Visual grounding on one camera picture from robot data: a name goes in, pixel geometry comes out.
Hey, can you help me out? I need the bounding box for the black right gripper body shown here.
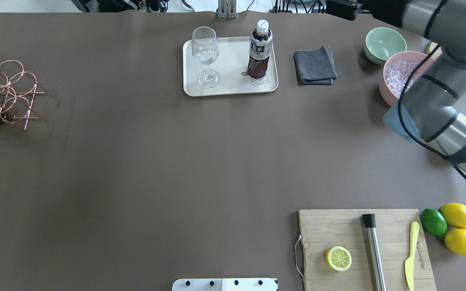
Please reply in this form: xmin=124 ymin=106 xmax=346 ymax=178
xmin=326 ymin=0 xmax=371 ymax=21

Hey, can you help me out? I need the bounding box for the tea bottle white cap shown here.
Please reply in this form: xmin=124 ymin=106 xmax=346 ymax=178
xmin=247 ymin=19 xmax=273 ymax=80

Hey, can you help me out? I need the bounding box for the copper wire bottle basket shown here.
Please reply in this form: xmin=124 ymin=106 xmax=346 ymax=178
xmin=0 ymin=60 xmax=47 ymax=131

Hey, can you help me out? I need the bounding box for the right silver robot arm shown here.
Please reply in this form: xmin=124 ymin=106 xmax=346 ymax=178
xmin=326 ymin=0 xmax=466 ymax=178

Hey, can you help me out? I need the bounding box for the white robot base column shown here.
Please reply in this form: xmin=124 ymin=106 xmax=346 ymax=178
xmin=172 ymin=277 xmax=279 ymax=291

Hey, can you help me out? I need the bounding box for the green bowl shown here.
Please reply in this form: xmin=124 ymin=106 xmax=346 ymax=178
xmin=364 ymin=27 xmax=407 ymax=64

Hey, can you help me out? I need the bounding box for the grey folded cloth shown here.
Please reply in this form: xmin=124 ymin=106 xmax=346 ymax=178
xmin=293 ymin=45 xmax=338 ymax=85

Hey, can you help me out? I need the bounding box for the pink bowl of ice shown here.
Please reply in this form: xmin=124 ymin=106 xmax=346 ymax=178
xmin=379 ymin=51 xmax=427 ymax=106

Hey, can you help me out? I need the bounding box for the wooden cup tree stand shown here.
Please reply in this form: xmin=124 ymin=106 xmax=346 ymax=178
xmin=426 ymin=41 xmax=443 ymax=60

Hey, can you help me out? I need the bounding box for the white rabbit tray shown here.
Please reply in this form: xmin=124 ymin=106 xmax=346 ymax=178
xmin=182 ymin=36 xmax=279 ymax=97

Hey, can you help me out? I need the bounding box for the clear wine glass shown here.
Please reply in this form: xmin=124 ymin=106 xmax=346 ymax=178
xmin=192 ymin=26 xmax=220 ymax=88

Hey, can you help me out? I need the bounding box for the steel muddler rod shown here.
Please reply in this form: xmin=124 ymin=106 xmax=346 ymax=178
xmin=361 ymin=213 xmax=387 ymax=291

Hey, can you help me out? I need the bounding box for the bamboo cutting board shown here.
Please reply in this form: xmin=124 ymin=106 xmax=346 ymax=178
xmin=298 ymin=209 xmax=437 ymax=291

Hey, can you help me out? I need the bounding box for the yellow plastic knife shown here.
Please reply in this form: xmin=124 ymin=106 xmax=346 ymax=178
xmin=404 ymin=221 xmax=419 ymax=291

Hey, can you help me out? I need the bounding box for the green lime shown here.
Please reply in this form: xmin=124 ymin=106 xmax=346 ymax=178
xmin=420 ymin=209 xmax=448 ymax=236

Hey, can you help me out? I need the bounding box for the yellow lemon far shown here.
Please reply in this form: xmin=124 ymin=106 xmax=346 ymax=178
xmin=439 ymin=202 xmax=466 ymax=229

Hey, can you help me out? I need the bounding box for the yellow lemon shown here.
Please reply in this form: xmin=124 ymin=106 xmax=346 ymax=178
xmin=444 ymin=228 xmax=466 ymax=256
xmin=439 ymin=202 xmax=466 ymax=229

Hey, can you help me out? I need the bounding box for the half lemon slice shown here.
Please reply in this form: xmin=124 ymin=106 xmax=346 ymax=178
xmin=325 ymin=246 xmax=352 ymax=272

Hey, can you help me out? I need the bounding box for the yellow lemon near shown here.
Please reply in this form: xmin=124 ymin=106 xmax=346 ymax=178
xmin=444 ymin=228 xmax=466 ymax=256

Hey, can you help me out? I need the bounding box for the aluminium frame post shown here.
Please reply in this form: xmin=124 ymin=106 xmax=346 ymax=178
xmin=217 ymin=0 xmax=238 ymax=19

